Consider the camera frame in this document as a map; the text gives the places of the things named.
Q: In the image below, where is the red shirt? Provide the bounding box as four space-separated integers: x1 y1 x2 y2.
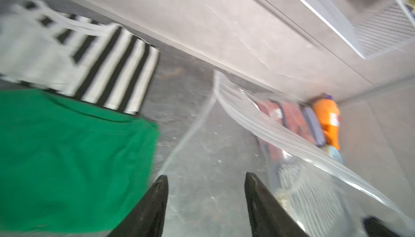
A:
255 98 315 161

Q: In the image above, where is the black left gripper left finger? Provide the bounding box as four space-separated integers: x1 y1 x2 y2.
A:
108 175 169 237

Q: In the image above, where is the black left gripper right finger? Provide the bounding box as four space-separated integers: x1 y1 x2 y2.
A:
244 172 307 237

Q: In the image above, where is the thin striped white shirt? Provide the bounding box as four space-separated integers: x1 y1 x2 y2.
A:
273 161 350 237

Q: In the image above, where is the purple glasses case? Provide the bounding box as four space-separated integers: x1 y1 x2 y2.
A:
302 107 326 147

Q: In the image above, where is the green shirt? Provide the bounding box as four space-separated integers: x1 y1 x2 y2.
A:
1 89 160 233

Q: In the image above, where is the orange plush toy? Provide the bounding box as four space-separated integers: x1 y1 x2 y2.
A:
312 94 340 151

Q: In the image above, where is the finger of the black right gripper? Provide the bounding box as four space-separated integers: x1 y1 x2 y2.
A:
363 216 400 237

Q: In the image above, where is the clear plastic vacuum bag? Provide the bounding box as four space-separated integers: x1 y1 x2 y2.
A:
160 71 415 237

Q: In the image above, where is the white wire mesh basket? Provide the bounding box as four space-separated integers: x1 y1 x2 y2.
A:
292 0 415 59

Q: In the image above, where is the black white striped tank top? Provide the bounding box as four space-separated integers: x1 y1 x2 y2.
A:
1 0 160 115

